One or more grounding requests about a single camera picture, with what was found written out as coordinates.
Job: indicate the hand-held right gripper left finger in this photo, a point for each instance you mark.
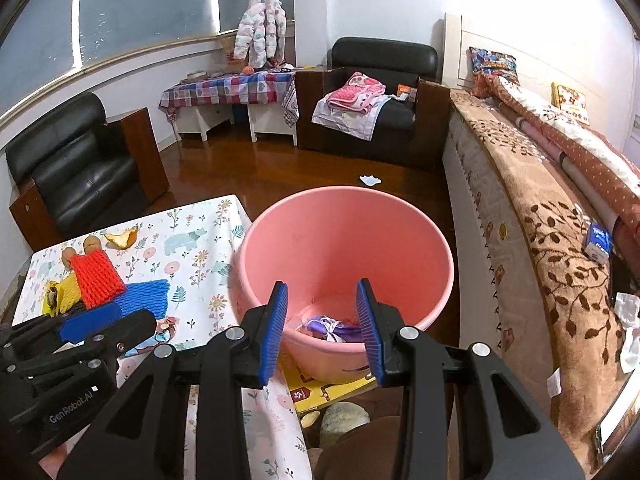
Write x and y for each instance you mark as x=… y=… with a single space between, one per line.
x=274 y=330

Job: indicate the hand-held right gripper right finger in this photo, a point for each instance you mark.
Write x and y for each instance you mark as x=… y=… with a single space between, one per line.
x=369 y=332

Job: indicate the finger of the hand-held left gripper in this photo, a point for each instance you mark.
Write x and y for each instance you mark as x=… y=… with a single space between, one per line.
x=90 y=324
x=125 y=332

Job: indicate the yellow foam fruit net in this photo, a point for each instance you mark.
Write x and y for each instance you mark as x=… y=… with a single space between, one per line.
x=65 y=295

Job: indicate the blue foam fruit net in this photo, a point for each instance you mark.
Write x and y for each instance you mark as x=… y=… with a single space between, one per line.
x=145 y=297

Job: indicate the purple face mask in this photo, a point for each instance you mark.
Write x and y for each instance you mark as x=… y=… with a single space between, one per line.
x=325 y=327

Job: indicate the red foam fruit net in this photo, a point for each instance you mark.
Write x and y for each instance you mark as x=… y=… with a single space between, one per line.
x=97 y=280

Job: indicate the pink plastic bucket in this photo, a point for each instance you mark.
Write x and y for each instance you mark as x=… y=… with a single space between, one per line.
x=345 y=260

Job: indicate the brown walnut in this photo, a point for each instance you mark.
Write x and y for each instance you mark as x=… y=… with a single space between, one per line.
x=68 y=257
x=91 y=244

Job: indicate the yellow printed board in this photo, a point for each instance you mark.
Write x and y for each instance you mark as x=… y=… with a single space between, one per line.
x=325 y=390

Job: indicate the pale fuzzy slipper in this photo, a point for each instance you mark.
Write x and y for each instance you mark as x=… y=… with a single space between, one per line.
x=345 y=417

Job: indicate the orange peel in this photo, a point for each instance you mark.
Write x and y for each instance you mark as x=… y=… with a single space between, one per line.
x=120 y=239

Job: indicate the floral bear tablecloth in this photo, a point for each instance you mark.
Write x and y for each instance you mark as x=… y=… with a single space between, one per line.
x=200 y=260

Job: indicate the white paper scrap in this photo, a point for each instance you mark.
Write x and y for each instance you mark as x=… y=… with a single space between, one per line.
x=370 y=179

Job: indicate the black leather armchair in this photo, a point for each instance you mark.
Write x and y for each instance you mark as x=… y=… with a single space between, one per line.
x=380 y=55
x=75 y=160

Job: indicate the floral patterned sofa bed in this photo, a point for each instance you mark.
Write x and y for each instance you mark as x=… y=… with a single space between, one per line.
x=540 y=240

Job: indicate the white patterned cloth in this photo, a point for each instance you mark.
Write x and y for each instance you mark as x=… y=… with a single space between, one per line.
x=350 y=122

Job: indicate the white low table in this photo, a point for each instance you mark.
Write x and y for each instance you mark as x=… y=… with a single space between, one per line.
x=210 y=120

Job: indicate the pink folded clothes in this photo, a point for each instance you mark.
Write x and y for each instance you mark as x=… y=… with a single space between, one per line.
x=355 y=92

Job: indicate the small orange box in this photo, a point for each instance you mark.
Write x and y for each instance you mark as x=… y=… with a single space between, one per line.
x=406 y=92

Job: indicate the blue tissue pack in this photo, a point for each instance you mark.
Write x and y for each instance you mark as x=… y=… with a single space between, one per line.
x=597 y=242

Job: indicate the checked table cover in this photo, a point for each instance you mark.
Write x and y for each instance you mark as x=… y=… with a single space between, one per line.
x=235 y=85

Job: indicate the crumpled white tissue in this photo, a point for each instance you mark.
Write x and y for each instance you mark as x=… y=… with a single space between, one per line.
x=631 y=350
x=627 y=310

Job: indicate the rolled floral quilt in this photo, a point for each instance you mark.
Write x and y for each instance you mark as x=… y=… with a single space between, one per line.
x=575 y=145

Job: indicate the colourful patterned pillow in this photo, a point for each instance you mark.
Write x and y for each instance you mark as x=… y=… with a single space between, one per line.
x=492 y=70

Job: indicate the hanging puffy pastel jacket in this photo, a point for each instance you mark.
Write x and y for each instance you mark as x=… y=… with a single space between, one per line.
x=260 y=25

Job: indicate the yellow red patterned pillow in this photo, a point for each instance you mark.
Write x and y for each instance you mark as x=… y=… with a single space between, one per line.
x=570 y=100

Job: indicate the curved window with blinds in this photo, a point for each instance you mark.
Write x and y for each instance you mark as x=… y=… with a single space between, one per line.
x=100 y=10

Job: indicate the cream bed headboard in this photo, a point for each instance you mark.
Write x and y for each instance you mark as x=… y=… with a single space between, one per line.
x=540 y=50

